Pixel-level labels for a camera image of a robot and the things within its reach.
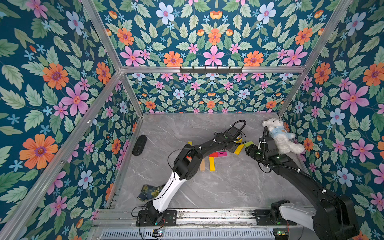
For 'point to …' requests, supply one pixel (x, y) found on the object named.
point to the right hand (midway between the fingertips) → (250, 148)
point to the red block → (214, 152)
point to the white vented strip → (158, 234)
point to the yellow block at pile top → (239, 141)
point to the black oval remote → (139, 145)
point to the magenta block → (223, 154)
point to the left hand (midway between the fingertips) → (234, 144)
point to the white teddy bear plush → (282, 137)
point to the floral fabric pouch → (148, 192)
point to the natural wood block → (202, 165)
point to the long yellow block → (190, 142)
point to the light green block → (247, 144)
